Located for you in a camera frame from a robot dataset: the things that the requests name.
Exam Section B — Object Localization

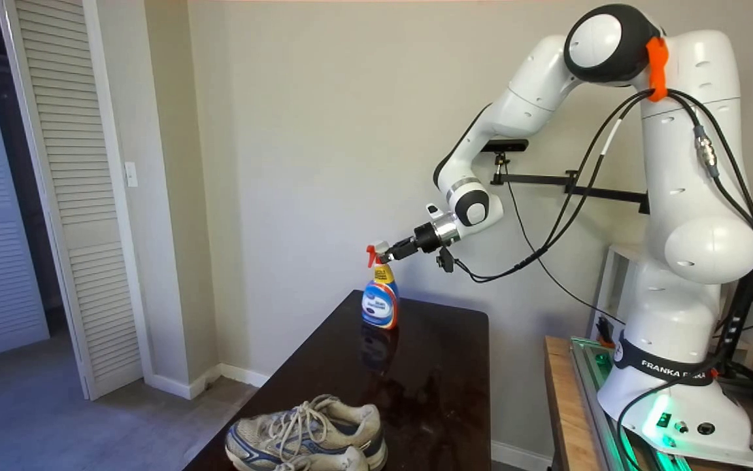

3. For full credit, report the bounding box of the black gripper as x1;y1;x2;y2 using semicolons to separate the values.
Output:
378;224;447;264

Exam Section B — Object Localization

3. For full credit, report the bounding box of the blue spray bottle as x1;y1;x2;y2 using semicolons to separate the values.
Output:
357;243;403;332

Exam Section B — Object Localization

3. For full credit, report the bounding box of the white grey running sneaker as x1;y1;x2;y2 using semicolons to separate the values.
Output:
303;394;388;471
221;407;371;471

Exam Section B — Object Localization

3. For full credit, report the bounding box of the white boxy appliance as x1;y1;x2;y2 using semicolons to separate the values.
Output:
588;243;658;331

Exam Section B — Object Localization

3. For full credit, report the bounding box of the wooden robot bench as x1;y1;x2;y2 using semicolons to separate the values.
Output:
540;336;608;471

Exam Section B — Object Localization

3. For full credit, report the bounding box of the white louvered closet door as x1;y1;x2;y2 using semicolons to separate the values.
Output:
0;0;147;403

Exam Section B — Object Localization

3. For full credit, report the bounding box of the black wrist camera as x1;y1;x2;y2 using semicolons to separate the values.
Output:
433;246;459;275

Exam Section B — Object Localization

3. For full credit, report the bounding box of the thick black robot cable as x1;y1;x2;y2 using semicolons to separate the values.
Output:
449;87;753;286

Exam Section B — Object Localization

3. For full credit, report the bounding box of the black mounted stereo camera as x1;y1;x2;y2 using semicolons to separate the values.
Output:
479;137;530;157

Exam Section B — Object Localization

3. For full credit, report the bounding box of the thin black camera cable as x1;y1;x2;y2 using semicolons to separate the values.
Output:
497;156;608;323

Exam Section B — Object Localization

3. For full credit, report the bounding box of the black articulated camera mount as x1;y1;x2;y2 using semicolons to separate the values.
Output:
489;156;654;218

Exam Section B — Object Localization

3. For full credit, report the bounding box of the aluminium rail with green light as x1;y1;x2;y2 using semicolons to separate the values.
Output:
569;336;701;471

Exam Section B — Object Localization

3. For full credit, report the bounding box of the orange cable clip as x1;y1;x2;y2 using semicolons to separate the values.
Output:
645;35;675;102

